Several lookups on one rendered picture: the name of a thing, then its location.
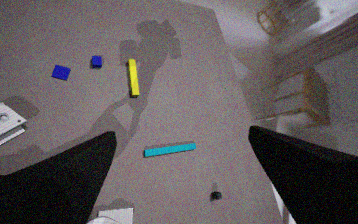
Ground blue cube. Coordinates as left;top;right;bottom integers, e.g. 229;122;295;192
92;55;102;68

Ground teal flat bar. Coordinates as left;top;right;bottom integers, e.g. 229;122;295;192
144;143;196;157

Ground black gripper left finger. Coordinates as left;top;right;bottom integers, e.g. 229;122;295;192
0;131;117;224

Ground yellow flat bar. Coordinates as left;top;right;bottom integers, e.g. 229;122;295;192
127;59;139;97

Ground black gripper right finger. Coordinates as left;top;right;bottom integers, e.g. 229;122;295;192
248;126;358;224

